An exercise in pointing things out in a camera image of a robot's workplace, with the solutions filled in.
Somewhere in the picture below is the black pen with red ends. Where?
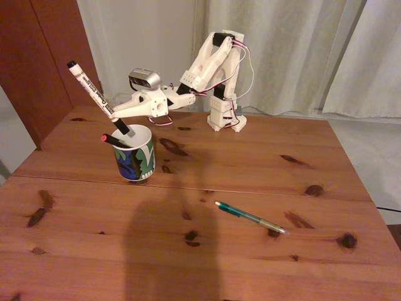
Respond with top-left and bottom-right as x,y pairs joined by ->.
100,133 -> 132,149

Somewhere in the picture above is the white marker with black caps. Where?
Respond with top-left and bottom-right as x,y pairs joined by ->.
66,60 -> 136,138

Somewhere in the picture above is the teal transparent ballpoint pen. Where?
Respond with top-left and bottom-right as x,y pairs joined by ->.
214,200 -> 291,236

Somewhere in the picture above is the white cup with leaf print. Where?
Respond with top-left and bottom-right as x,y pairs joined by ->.
110,124 -> 157,182

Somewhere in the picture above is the brown wooden cabinet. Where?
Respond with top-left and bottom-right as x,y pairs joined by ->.
0,0 -> 106,151

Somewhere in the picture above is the white curtain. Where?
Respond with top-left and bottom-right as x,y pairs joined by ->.
321,0 -> 401,117
187,0 -> 366,117

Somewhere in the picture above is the silver oval camera box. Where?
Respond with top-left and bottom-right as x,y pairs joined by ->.
128,68 -> 162,90

